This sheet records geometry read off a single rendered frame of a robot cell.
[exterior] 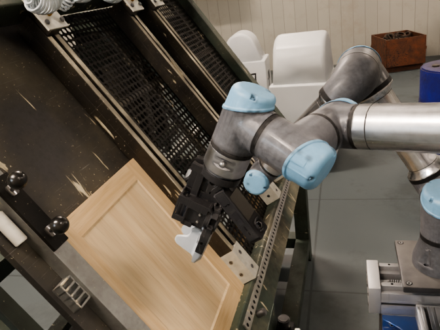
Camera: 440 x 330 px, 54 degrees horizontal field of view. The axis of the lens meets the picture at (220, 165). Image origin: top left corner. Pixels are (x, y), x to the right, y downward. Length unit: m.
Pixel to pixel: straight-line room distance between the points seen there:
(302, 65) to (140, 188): 2.98
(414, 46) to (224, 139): 7.65
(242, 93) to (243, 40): 5.46
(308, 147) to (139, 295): 0.69
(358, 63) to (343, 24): 8.08
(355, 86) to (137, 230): 0.70
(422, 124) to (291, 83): 3.52
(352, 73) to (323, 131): 0.48
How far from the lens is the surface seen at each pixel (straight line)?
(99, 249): 1.15
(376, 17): 9.25
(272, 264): 1.68
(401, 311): 1.40
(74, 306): 1.04
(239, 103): 0.66
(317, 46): 4.13
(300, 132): 0.65
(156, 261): 1.26
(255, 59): 6.14
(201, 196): 0.77
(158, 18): 2.12
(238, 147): 0.69
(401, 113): 0.70
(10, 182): 0.93
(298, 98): 4.15
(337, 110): 0.74
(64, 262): 1.04
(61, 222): 0.92
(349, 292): 2.88
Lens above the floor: 1.84
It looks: 22 degrees down
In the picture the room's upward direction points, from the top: 9 degrees counter-clockwise
